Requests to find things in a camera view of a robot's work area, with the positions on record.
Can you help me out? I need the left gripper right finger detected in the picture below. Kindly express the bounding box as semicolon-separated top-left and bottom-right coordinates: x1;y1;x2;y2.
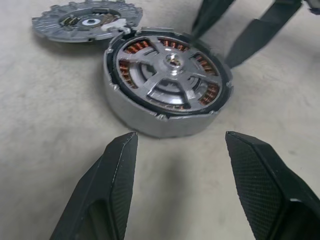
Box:
224;130;320;240

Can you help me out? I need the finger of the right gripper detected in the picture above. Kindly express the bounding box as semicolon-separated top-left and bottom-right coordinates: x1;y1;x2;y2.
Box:
191;0;235;39
224;0;305;69

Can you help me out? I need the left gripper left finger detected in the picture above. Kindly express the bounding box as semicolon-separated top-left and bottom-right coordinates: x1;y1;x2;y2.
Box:
48;131;139;240

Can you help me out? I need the round motor with copper windings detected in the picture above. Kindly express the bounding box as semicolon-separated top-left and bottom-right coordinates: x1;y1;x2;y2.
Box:
102;26;235;139

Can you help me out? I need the grey gear disc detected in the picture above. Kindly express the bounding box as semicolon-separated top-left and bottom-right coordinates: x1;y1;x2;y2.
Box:
31;0;144;43

